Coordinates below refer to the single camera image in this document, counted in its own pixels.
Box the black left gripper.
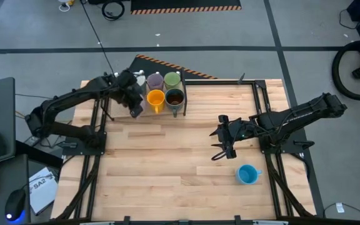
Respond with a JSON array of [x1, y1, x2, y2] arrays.
[[112, 69, 145, 119]]

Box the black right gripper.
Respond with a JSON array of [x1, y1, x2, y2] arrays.
[[209, 114, 261, 159]]

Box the yellow mug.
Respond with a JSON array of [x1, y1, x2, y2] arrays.
[[146, 89, 166, 114]]

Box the teal mug with white handle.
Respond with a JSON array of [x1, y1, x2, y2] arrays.
[[135, 70, 148, 94]]

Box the purple ribbed mug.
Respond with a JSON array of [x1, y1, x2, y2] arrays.
[[146, 71, 164, 92]]

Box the dark speckled teal brown mug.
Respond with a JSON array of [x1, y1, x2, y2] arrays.
[[164, 87, 186, 119]]

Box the green ribbed mug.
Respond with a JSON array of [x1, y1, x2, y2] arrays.
[[163, 71, 183, 91]]

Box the light blue mug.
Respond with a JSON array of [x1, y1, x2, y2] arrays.
[[236, 164, 263, 186]]

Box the black hazard-striped floor mat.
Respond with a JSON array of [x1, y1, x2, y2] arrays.
[[130, 0, 243, 15], [126, 54, 219, 81]]

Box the white printed booklet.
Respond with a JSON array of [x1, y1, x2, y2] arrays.
[[28, 166, 59, 216]]

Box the orange black vacuum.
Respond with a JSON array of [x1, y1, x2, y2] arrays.
[[331, 39, 360, 101]]

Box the dark grey desk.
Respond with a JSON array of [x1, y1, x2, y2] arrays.
[[0, 154, 31, 225]]

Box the black computer mouse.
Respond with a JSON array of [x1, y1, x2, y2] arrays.
[[4, 188, 27, 222]]

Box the wooden shelf with black frame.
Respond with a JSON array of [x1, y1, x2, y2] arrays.
[[96, 69, 187, 121]]

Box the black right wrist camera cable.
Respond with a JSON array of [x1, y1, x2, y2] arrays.
[[211, 149, 231, 162]]

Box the black aluminium table frame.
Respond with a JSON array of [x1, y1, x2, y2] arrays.
[[54, 73, 317, 224]]

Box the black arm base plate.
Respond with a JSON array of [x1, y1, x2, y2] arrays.
[[61, 137, 106, 156], [257, 129, 315, 154]]

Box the black coiled cable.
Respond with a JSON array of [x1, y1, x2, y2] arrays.
[[101, 0, 126, 21]]

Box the long black floor cable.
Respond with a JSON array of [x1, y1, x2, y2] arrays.
[[80, 0, 118, 79]]

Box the white plug with cord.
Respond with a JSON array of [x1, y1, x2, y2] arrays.
[[57, 0, 74, 13]]

